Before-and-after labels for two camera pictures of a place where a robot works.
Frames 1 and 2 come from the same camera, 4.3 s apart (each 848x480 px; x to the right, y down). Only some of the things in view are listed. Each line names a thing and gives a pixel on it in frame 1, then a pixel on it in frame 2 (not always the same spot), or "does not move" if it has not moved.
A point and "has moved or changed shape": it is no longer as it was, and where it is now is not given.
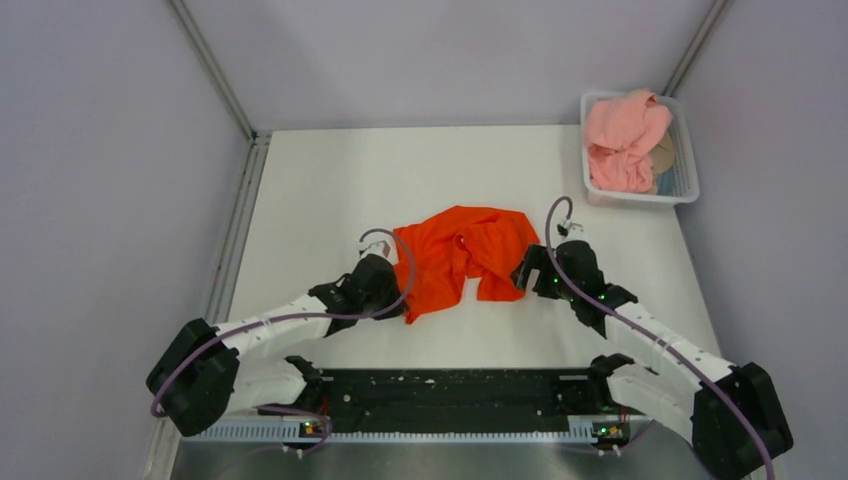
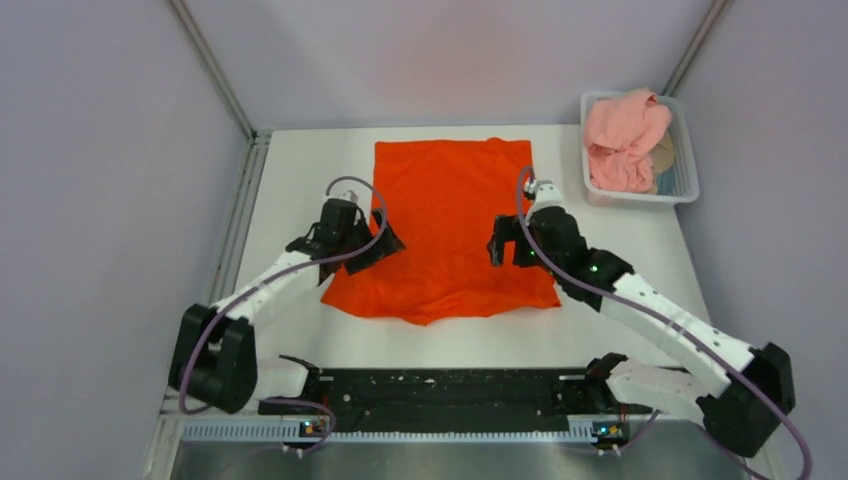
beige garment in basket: [663, 154] does not move
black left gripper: [394, 288] → [388, 246]
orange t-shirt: [462, 243] has moved or changed shape
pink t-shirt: [622, 131] does not move
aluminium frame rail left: [222, 295] does not move
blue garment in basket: [665, 182] does not move
